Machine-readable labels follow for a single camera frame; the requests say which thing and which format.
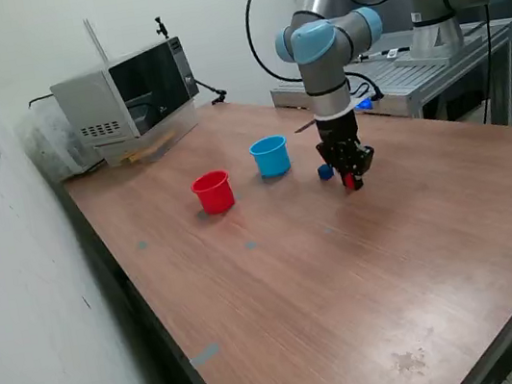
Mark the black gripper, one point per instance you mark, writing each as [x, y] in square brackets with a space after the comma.
[336, 129]

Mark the blue cube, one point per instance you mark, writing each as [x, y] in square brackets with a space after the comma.
[325, 172]

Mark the blue plastic cup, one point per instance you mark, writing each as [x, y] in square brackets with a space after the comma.
[271, 158]

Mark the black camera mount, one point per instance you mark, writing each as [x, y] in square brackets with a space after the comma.
[160, 27]

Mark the silver microwave oven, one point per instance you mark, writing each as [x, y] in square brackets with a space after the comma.
[90, 101]

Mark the white warning tag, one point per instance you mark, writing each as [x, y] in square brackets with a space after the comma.
[393, 53]

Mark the red cube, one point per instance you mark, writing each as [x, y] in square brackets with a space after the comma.
[348, 182]

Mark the silver blue UR5e robot arm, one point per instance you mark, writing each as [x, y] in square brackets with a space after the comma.
[318, 60]

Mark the clear acrylic stand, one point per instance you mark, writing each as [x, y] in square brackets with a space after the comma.
[177, 126]

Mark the aluminium profile robot table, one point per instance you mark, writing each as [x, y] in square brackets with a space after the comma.
[432, 76]

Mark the black tape strip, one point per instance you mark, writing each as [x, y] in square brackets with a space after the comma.
[304, 127]

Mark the thin white rod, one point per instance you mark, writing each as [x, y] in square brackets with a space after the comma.
[95, 39]

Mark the clear plastic bag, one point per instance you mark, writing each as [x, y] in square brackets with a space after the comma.
[48, 142]

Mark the wooden sticks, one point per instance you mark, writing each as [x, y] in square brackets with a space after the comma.
[151, 147]

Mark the red plastic cup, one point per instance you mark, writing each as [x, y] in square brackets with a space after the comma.
[213, 194]

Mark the aluminium robot mounting plate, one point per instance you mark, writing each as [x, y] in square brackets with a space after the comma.
[430, 61]

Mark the large grey tape piece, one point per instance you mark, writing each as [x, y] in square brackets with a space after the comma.
[205, 355]

